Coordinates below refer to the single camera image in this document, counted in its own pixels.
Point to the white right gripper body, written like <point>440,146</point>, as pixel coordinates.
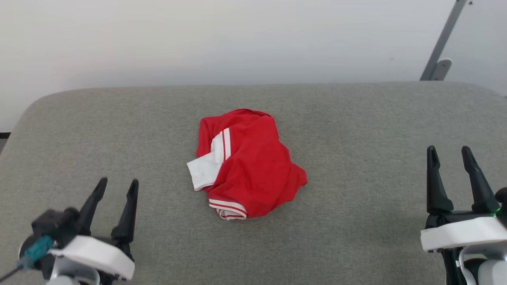
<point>459,233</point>

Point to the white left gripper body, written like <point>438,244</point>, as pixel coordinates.
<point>99,255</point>

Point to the grey metal stand leg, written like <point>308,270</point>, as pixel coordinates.
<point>443,39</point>

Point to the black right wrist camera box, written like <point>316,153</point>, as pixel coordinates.
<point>502,200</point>

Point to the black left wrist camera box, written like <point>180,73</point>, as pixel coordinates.
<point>55,225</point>

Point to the black baseboard strip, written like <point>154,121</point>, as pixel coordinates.
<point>4,135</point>

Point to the grey fabric sofa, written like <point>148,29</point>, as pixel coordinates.
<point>356,178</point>

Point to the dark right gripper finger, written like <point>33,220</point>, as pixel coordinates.
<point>435,190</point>
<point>481,194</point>

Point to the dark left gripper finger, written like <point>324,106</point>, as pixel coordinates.
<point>93,206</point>
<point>128,217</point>

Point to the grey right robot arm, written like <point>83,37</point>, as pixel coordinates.
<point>491,273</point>

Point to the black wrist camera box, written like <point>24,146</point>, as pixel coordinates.
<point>55,225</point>
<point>502,200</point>

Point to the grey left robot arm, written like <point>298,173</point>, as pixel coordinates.
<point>67,277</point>

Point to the red shirt with white trim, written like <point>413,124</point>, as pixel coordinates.
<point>257,170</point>

